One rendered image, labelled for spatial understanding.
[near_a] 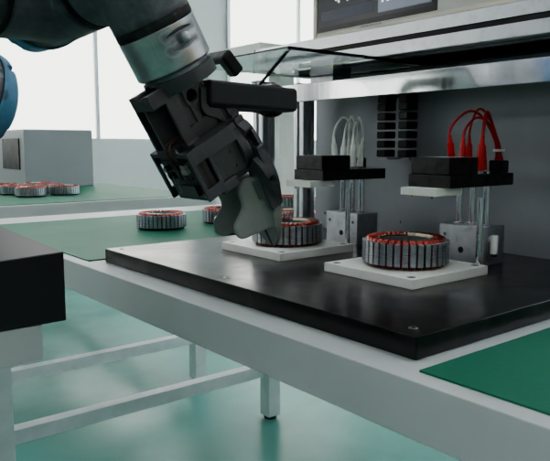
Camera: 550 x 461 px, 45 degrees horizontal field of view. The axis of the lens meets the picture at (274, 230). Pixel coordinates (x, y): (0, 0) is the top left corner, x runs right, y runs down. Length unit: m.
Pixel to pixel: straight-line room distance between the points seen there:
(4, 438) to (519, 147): 1.44
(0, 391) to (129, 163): 4.21
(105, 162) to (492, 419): 5.40
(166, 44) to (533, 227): 0.65
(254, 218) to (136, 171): 5.26
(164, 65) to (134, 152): 5.31
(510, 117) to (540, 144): 0.07
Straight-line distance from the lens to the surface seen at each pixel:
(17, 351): 0.75
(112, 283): 1.00
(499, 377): 0.57
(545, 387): 0.56
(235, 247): 1.04
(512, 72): 0.90
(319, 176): 1.05
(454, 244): 0.98
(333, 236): 1.14
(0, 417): 1.88
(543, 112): 1.05
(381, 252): 0.83
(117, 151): 5.84
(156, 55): 0.61
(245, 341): 0.72
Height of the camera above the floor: 0.94
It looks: 7 degrees down
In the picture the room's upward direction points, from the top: straight up
